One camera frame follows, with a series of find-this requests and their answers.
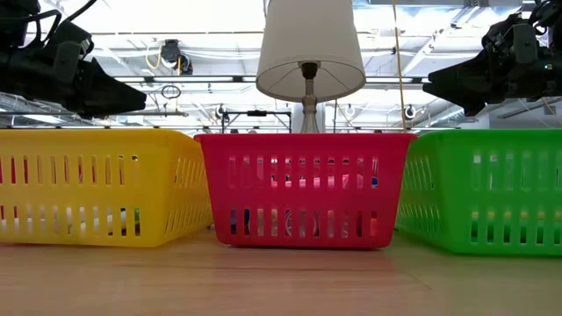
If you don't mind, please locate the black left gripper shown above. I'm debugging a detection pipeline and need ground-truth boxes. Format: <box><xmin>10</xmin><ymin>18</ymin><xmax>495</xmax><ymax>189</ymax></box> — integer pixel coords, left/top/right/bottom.
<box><xmin>0</xmin><ymin>41</ymin><xmax>148</xmax><ymax>121</ymax></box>

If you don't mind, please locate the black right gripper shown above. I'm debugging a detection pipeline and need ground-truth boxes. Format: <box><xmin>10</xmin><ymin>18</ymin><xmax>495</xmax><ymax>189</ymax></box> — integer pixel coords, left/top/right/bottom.
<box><xmin>422</xmin><ymin>12</ymin><xmax>562</xmax><ymax>118</ymax></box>

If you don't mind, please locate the yellow plastic basket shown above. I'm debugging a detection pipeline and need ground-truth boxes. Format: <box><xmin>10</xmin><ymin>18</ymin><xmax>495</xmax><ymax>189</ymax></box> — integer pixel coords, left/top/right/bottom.
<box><xmin>0</xmin><ymin>127</ymin><xmax>215</xmax><ymax>248</ymax></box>

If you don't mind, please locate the green plastic basket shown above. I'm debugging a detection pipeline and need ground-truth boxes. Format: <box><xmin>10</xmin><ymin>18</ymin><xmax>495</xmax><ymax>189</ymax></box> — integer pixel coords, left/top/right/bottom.
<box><xmin>394</xmin><ymin>128</ymin><xmax>562</xmax><ymax>257</ymax></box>

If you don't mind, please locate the silver lamp white shade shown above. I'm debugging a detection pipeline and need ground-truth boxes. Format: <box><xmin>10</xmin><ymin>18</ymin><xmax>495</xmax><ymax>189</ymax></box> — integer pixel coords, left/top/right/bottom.
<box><xmin>256</xmin><ymin>0</ymin><xmax>367</xmax><ymax>135</ymax></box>

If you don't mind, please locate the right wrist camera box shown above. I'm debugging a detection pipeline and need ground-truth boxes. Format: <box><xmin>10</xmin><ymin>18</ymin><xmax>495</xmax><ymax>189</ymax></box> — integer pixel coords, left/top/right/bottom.
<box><xmin>509</xmin><ymin>22</ymin><xmax>541</xmax><ymax>66</ymax></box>

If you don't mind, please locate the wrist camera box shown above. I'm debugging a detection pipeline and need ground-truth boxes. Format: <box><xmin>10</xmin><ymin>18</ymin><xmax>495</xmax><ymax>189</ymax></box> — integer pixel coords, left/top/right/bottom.
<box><xmin>509</xmin><ymin>22</ymin><xmax>541</xmax><ymax>66</ymax></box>
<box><xmin>46</xmin><ymin>19</ymin><xmax>95</xmax><ymax>84</ymax></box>

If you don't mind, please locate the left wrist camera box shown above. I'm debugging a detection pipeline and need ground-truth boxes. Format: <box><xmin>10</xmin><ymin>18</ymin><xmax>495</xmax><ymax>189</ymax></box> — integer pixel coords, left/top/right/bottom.
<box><xmin>46</xmin><ymin>19</ymin><xmax>95</xmax><ymax>84</ymax></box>

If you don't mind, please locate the ceiling cable reel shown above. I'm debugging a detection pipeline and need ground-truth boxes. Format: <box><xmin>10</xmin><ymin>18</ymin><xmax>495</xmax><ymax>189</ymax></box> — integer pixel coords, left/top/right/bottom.
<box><xmin>158</xmin><ymin>38</ymin><xmax>195</xmax><ymax>76</ymax></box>

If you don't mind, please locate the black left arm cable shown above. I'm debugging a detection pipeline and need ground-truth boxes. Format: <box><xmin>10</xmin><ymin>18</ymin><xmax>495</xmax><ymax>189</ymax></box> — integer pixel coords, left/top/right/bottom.
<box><xmin>25</xmin><ymin>0</ymin><xmax>98</xmax><ymax>45</ymax></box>

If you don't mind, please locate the black frame stand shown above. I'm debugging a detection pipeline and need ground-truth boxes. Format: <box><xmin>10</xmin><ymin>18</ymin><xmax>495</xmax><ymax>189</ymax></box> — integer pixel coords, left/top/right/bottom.
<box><xmin>220</xmin><ymin>109</ymin><xmax>294</xmax><ymax>135</ymax></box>

